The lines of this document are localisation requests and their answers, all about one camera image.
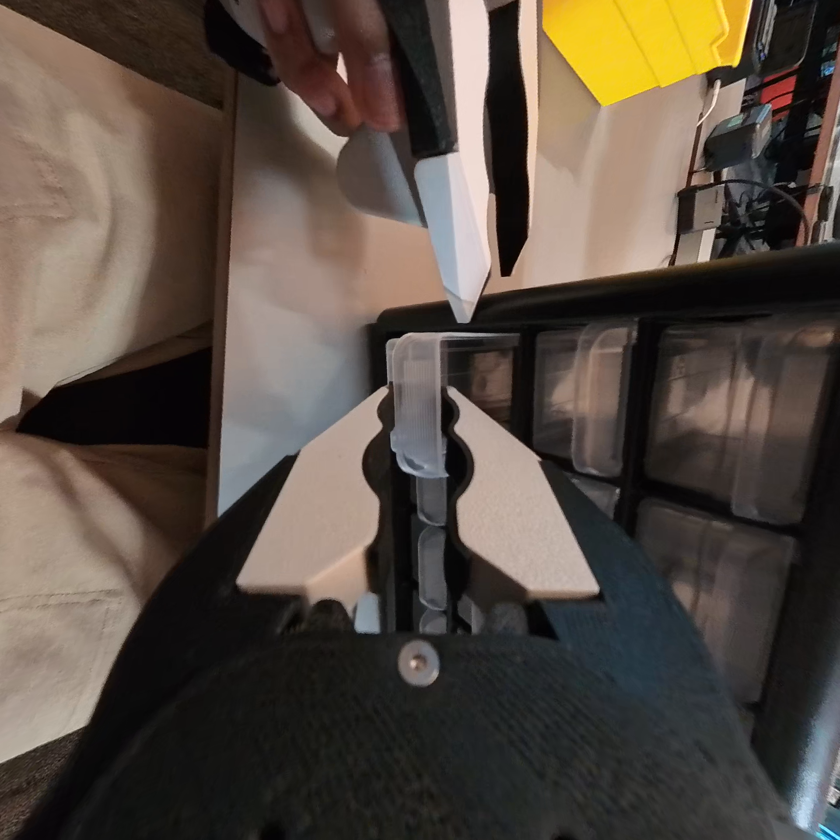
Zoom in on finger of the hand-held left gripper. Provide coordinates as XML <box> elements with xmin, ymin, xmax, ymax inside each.
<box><xmin>413</xmin><ymin>0</ymin><xmax>494</xmax><ymax>324</ymax></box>
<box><xmin>487</xmin><ymin>0</ymin><xmax>543</xmax><ymax>278</ymax></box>

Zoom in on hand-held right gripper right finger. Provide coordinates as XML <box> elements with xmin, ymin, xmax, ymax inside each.
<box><xmin>446</xmin><ymin>386</ymin><xmax>602</xmax><ymax>603</ymax></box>

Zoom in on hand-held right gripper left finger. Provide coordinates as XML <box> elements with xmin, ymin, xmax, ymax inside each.
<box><xmin>235</xmin><ymin>385</ymin><xmax>395</xmax><ymax>603</ymax></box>

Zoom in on small clear plastic drawer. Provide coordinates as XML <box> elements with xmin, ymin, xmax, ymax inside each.
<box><xmin>386</xmin><ymin>333</ymin><xmax>521</xmax><ymax>476</ymax></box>

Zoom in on black drawer cabinet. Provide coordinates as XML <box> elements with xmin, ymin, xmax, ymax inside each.
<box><xmin>367</xmin><ymin>243</ymin><xmax>840</xmax><ymax>815</ymax></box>

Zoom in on person's left hand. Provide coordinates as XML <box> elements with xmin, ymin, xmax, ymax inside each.
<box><xmin>256</xmin><ymin>0</ymin><xmax>403</xmax><ymax>137</ymax></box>

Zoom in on yellow plastic bin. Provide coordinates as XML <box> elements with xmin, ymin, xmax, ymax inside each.
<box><xmin>542</xmin><ymin>0</ymin><xmax>754</xmax><ymax>107</ymax></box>

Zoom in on small silver box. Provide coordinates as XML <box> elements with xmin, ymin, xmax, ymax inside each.
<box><xmin>676</xmin><ymin>184</ymin><xmax>729</xmax><ymax>234</ymax></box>

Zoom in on rows of clear cabinet drawers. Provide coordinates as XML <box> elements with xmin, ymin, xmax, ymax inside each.
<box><xmin>407</xmin><ymin>315</ymin><xmax>840</xmax><ymax>710</ymax></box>

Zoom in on grey power adapter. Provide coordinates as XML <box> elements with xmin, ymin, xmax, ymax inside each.
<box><xmin>705</xmin><ymin>108</ymin><xmax>774</xmax><ymax>173</ymax></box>

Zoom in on dark shelf rack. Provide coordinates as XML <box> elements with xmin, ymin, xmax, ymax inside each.
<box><xmin>742</xmin><ymin>0</ymin><xmax>840</xmax><ymax>247</ymax></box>

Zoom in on person's beige pants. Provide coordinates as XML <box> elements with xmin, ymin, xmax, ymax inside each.
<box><xmin>0</xmin><ymin>13</ymin><xmax>227</xmax><ymax>765</ymax></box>

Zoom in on white cable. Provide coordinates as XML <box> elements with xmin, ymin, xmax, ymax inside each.
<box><xmin>696</xmin><ymin>69</ymin><xmax>723</xmax><ymax>132</ymax></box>

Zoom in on black cable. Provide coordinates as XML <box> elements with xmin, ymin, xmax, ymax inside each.
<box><xmin>718</xmin><ymin>177</ymin><xmax>811</xmax><ymax>250</ymax></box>

